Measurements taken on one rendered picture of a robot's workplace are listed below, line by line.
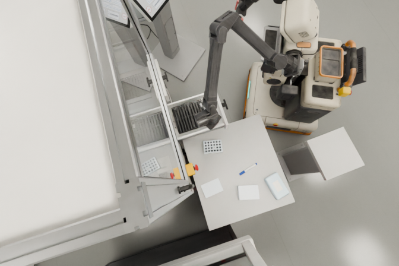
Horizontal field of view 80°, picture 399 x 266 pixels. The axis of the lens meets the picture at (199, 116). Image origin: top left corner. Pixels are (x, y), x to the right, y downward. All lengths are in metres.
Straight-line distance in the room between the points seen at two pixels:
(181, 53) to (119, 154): 2.37
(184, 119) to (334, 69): 1.06
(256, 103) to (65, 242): 2.01
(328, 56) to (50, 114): 1.70
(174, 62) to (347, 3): 2.15
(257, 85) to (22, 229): 2.10
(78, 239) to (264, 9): 3.00
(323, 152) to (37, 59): 1.65
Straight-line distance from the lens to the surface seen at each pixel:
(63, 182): 0.50
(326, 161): 1.82
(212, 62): 1.14
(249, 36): 1.20
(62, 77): 0.55
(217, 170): 1.63
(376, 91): 3.11
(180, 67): 2.66
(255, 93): 2.30
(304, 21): 1.34
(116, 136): 0.44
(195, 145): 1.65
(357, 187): 2.78
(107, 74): 0.48
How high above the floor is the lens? 2.39
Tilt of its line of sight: 74 degrees down
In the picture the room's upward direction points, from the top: 8 degrees counter-clockwise
